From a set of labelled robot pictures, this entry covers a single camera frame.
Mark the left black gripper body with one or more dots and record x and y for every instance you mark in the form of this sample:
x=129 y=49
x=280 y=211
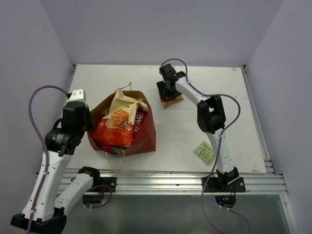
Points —
x=87 y=124

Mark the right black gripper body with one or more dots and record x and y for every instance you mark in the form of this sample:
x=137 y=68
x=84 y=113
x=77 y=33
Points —
x=168 y=92

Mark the orange yellow candy packet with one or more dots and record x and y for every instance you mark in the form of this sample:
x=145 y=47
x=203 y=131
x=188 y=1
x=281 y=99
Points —
x=167 y=103

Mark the pink REAL chips bag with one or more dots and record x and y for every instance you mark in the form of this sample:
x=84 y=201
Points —
x=115 y=149

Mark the orange beige chips bag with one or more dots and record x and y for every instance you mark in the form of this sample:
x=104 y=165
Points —
x=115 y=119

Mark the red paper bag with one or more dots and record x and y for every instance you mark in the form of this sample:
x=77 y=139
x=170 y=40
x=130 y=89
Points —
x=144 y=142

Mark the green small sachet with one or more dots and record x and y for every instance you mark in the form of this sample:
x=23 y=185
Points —
x=205 y=152

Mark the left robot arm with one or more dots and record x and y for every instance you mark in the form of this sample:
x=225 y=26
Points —
x=46 y=212

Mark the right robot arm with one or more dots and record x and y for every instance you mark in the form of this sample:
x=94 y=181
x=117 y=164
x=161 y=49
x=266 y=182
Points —
x=211 y=120

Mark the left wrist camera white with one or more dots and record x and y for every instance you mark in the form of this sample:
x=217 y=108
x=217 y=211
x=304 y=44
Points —
x=77 y=95

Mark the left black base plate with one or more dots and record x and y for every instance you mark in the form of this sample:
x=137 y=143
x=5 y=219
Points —
x=101 y=185

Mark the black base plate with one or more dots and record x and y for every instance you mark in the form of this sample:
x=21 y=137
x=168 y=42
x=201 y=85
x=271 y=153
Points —
x=213 y=186
x=101 y=185

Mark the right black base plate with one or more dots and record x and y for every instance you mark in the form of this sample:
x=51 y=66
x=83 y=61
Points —
x=213 y=186

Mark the aluminium mounting rail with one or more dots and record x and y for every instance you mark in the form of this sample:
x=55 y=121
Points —
x=177 y=183

